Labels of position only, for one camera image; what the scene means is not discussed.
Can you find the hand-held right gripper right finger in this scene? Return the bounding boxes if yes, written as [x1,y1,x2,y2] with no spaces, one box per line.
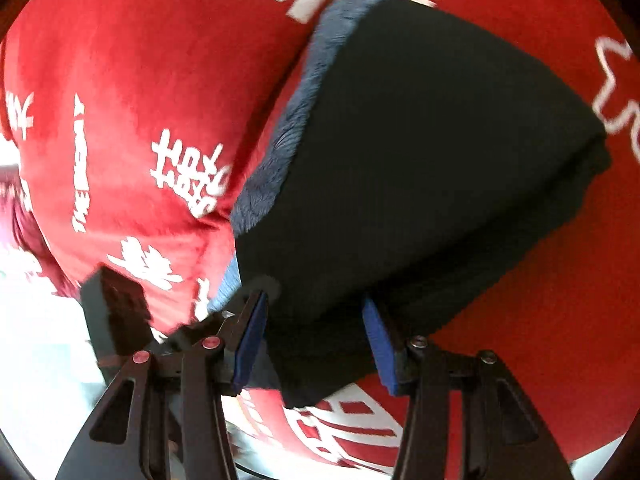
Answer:
[362,297,574,480]

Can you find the red printed blanket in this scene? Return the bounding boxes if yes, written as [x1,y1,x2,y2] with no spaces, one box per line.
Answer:
[0,0,640,479]

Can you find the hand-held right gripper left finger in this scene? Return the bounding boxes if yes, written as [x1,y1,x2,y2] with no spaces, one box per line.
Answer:
[55,292,271,480]

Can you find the black pants with blue trim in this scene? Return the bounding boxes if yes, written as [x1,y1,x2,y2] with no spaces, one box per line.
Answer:
[207,0,614,409]

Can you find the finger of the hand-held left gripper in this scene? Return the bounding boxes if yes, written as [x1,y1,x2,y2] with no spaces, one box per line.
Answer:
[162,275,282,355]

